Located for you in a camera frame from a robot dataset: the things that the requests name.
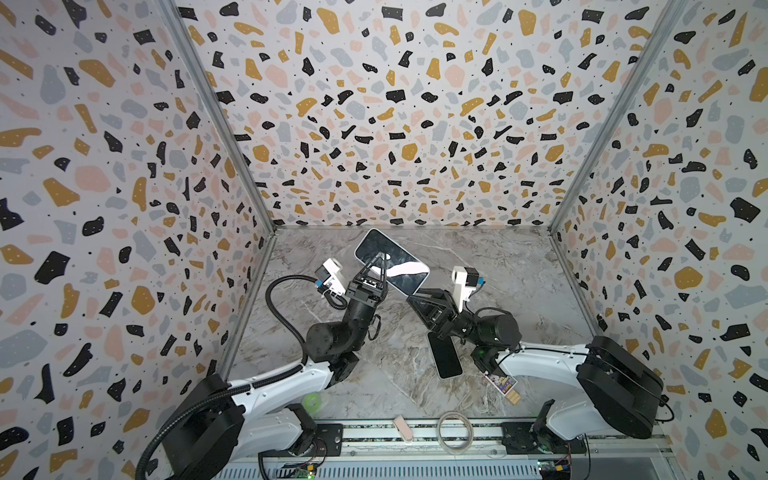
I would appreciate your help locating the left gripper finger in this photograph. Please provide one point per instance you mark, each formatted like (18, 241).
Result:
(381, 263)
(369, 272)

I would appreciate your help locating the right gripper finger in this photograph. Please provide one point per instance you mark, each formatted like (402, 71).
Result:
(422, 306)
(435, 295)

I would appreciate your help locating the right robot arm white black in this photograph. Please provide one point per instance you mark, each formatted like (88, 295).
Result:
(615, 391)

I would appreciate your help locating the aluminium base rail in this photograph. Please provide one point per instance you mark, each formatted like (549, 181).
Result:
(373, 449)

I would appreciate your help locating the colourful card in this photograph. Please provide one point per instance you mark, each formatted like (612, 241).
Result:
(502, 383)

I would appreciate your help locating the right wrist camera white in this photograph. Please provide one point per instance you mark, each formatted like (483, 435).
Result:
(466, 281)

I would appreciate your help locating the phone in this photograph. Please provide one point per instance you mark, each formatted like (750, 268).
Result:
(405, 272)

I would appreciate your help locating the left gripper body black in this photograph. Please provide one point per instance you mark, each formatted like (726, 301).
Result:
(362, 301)

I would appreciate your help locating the small wooden block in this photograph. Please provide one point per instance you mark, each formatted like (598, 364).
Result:
(513, 397)

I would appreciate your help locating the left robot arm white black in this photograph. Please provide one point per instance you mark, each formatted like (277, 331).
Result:
(221, 421)

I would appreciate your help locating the pink eraser block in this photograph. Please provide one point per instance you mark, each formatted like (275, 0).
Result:
(403, 429)

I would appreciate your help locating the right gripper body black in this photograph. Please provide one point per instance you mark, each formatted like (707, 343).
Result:
(444, 309)

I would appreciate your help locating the green tape roll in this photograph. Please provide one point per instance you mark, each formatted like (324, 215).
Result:
(312, 402)

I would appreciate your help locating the black smartphone on table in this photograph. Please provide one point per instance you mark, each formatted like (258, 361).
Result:
(446, 359)

